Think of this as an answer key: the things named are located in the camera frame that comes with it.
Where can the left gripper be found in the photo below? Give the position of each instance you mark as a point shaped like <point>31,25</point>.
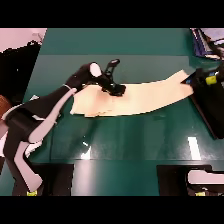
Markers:
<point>113,88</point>

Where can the cream white garment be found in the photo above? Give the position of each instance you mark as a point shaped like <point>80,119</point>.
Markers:
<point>146,96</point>

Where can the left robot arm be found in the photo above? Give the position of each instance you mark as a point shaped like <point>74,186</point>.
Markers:
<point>36,110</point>

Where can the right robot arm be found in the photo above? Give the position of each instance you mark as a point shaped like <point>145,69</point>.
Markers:
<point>208,100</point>

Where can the black garment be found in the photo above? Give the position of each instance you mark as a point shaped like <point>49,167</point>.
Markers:
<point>16,70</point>

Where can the heap of clothes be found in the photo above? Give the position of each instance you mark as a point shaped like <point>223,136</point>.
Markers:
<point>208,41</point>

